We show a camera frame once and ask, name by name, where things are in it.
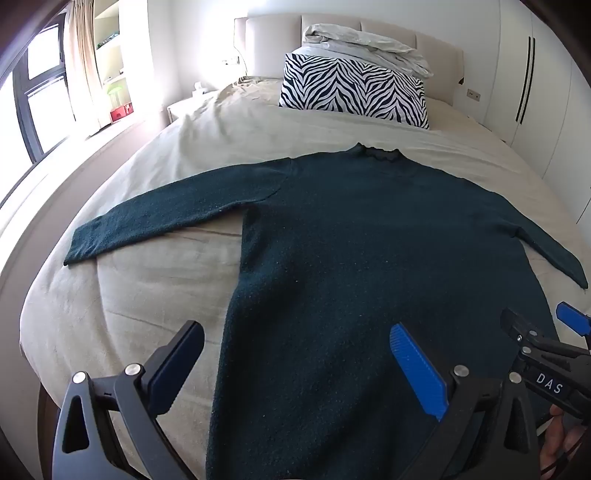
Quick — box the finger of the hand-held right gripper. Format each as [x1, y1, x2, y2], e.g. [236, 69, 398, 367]
[555, 302, 591, 339]
[501, 308, 542, 357]

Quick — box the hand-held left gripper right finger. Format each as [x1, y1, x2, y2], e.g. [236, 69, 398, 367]
[389, 322, 542, 480]

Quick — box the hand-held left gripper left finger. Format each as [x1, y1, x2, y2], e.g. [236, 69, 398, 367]
[51, 320, 206, 480]

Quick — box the dark teal sweater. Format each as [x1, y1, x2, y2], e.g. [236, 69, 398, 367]
[63, 142, 590, 480]

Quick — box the person's right hand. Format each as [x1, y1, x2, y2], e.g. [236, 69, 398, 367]
[539, 405, 591, 480]

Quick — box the bed with beige sheet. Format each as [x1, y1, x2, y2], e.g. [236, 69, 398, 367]
[21, 76, 591, 480]

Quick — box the white wardrobe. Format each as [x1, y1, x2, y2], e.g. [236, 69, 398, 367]
[482, 0, 591, 222]

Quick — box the white nightstand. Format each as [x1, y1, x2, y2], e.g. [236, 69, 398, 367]
[166, 90, 218, 124]

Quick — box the zebra striped pillow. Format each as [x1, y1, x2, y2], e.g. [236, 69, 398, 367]
[278, 52, 430, 130]

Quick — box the dark framed window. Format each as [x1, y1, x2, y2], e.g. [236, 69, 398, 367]
[0, 21, 75, 210]

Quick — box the crumpled white duvet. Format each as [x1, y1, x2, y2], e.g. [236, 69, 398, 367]
[300, 24, 435, 78]

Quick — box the beige curtain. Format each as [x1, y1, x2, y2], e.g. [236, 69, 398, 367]
[62, 0, 109, 132]

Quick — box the beige padded headboard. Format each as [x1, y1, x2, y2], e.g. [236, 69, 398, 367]
[233, 14, 464, 104]

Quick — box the white wall shelf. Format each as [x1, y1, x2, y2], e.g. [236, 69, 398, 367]
[92, 0, 151, 127]

